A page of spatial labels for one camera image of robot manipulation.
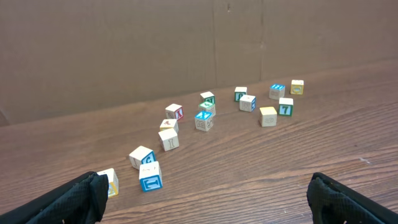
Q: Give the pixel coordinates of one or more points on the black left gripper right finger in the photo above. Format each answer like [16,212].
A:
[332,202]

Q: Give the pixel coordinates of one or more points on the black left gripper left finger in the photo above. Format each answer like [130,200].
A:
[81,200]

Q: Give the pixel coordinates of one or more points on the wooden block yellow top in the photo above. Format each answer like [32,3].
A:
[268,116]

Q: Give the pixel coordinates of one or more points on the wooden block letter I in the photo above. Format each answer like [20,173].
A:
[169,139]

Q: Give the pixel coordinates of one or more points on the wooden block green 7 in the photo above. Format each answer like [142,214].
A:
[286,106]

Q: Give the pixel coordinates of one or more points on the wooden block yellow side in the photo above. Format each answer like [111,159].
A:
[113,181]
[296,87]

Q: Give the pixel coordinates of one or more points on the wooden block blue T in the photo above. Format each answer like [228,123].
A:
[150,176]

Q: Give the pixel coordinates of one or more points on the wooden block blue C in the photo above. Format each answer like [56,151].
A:
[141,155]

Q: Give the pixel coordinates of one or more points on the wooden block orange top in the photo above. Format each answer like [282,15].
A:
[169,123]

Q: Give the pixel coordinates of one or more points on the wooden block yellow side far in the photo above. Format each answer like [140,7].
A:
[296,87]

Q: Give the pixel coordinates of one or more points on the wooden block red X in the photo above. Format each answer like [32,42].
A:
[174,111]

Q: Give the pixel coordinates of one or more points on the wooden block blue side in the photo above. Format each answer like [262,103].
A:
[247,103]

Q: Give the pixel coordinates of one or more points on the wooden block blue X top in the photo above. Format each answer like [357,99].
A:
[204,120]

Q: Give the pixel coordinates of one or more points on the wooden block green 4 top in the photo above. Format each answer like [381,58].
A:
[207,106]

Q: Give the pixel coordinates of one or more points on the wooden block green N side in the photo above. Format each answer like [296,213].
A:
[207,96]

